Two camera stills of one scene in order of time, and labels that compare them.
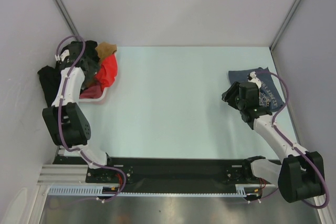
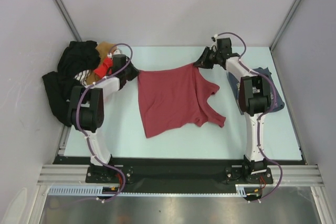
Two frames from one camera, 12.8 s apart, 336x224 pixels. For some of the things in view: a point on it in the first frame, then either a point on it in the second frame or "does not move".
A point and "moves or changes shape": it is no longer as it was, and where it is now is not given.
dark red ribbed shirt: [95, 92] moves or changes shape
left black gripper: [93, 70] to [135, 72]
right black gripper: [233, 88] to [203, 62]
